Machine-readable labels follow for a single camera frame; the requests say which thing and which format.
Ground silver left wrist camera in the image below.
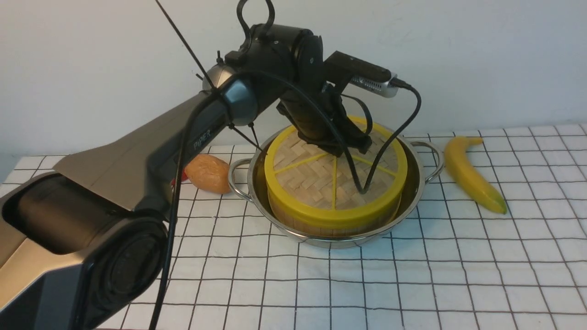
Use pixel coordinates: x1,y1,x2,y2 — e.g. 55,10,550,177
324,51,408,98

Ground brown potato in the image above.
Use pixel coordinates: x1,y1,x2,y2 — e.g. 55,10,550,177
184,154,231,194

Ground yellow banana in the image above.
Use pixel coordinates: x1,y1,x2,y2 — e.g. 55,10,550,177
443,136,508,215

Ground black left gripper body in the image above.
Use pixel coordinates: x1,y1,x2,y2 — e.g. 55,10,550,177
277,83,372,156

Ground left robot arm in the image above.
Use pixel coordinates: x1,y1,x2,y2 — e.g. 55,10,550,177
0,0,379,330

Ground yellow bamboo steamer basket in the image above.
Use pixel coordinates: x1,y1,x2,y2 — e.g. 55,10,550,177
270,195,403,237

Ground yellow woven steamer lid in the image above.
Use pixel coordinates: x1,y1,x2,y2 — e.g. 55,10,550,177
264,126,408,219

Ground stainless steel pot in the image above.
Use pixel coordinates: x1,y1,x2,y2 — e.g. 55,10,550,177
227,126,445,249

